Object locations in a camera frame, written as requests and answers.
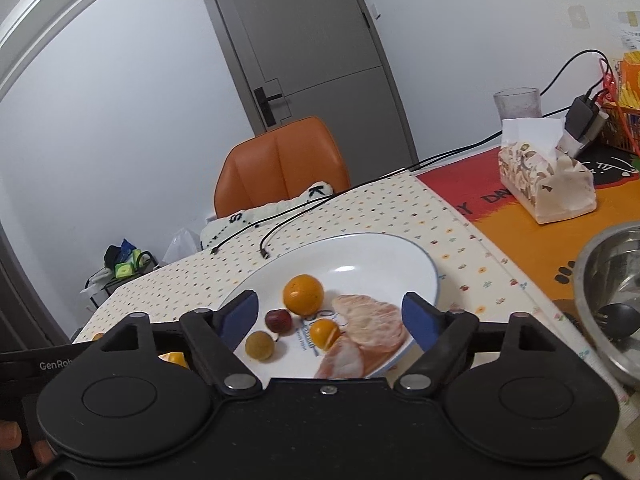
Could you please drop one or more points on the person's left hand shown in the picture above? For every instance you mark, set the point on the person's left hand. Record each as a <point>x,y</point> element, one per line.
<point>9,436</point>

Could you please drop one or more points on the black metal rack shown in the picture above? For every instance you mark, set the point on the black metal rack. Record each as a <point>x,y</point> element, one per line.
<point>145,265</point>

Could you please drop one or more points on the clear glass cup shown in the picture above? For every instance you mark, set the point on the clear glass cup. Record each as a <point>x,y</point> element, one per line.
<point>517,105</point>

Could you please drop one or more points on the peeled citrus half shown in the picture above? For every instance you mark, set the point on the peeled citrus half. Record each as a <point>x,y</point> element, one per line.
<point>370,325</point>
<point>342,360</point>

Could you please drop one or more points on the steel bowl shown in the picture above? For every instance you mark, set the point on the steel bowl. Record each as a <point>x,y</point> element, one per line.
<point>595,270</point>

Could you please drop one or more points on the white plate with blue rim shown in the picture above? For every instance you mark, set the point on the white plate with blue rim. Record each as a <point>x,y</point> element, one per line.
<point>360,260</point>

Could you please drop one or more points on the large orange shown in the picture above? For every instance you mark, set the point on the large orange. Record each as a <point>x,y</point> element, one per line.
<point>302,295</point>

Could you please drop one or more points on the orange chair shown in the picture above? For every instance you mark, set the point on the orange chair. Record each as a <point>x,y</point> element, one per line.
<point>280,165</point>

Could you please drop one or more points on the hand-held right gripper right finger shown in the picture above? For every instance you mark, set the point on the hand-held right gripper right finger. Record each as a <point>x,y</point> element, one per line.
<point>420,317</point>

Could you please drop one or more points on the black charger adapter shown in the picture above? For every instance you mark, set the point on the black charger adapter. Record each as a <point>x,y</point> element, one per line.
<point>582,120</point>

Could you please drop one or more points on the black spoon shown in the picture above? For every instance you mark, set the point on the black spoon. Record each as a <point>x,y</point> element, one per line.
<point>617,320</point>

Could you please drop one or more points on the dark cloth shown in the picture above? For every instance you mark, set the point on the dark cloth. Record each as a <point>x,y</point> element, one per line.
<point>112,256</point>

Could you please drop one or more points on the patterned tissue box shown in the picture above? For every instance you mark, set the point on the patterned tissue box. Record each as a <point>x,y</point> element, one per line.
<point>545,180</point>

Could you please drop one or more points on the grey door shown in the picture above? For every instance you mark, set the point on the grey door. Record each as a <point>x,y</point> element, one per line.
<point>310,35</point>

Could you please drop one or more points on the white door frame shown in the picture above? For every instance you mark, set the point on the white door frame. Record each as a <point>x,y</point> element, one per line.
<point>50,15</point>

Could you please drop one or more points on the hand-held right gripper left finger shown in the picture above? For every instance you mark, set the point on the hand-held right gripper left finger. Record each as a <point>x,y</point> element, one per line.
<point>240,317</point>

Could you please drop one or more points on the red and orange table mat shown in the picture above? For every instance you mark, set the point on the red and orange table mat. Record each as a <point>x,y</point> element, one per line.
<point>525,260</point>

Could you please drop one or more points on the floral dotted tablecloth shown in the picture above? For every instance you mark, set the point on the floral dotted tablecloth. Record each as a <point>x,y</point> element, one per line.
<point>400,205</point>

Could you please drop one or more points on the brown-green round fruit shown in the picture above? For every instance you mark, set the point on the brown-green round fruit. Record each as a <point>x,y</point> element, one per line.
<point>260,345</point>

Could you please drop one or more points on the white cloth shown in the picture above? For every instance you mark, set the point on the white cloth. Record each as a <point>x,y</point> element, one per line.
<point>97,280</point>

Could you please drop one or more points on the clear plastic bag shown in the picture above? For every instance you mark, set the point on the clear plastic bag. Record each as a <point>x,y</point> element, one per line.
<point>182,245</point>

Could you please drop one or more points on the green packets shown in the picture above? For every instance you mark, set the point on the green packets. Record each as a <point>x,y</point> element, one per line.
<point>127,265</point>

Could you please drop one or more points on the white cushion with black print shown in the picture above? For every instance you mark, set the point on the white cushion with black print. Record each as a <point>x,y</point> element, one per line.
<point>270,212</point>

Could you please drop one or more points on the small orange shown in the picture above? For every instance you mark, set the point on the small orange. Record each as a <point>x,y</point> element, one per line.
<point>325,334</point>
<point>175,359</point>

